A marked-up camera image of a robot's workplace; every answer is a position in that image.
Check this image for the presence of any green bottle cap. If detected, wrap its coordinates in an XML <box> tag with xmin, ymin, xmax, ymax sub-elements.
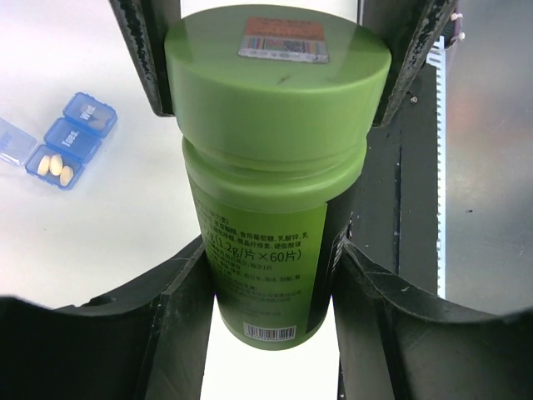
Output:
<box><xmin>165</xmin><ymin>5</ymin><xmax>391</xmax><ymax>163</ymax></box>

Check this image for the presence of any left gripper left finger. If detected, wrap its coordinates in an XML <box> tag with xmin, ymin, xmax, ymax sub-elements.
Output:
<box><xmin>1</xmin><ymin>238</ymin><xmax>214</xmax><ymax>399</ymax></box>

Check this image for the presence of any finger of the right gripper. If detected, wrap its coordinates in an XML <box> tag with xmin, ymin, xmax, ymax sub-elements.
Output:
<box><xmin>360</xmin><ymin>0</ymin><xmax>457</xmax><ymax>127</ymax></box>
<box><xmin>109</xmin><ymin>0</ymin><xmax>182</xmax><ymax>117</ymax></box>

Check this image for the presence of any grey cable duct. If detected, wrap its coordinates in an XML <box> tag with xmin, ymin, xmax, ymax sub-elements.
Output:
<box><xmin>426</xmin><ymin>36</ymin><xmax>446</xmax><ymax>299</ymax></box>

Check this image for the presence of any blue pill organizer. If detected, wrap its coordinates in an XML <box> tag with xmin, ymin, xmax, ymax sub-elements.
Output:
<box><xmin>1</xmin><ymin>92</ymin><xmax>118</xmax><ymax>190</ymax></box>

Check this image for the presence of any green pill bottle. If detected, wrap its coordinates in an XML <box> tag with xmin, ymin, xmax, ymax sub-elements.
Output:
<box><xmin>182</xmin><ymin>142</ymin><xmax>366</xmax><ymax>351</ymax></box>

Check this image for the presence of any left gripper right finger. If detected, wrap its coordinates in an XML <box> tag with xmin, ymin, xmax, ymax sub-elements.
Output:
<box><xmin>332</xmin><ymin>242</ymin><xmax>532</xmax><ymax>399</ymax></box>

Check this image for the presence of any beige pill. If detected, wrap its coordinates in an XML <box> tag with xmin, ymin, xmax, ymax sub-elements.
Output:
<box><xmin>59</xmin><ymin>166</ymin><xmax>74</xmax><ymax>188</ymax></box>
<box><xmin>49</xmin><ymin>154</ymin><xmax>63</xmax><ymax>177</ymax></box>
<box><xmin>37</xmin><ymin>155</ymin><xmax>51</xmax><ymax>177</ymax></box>

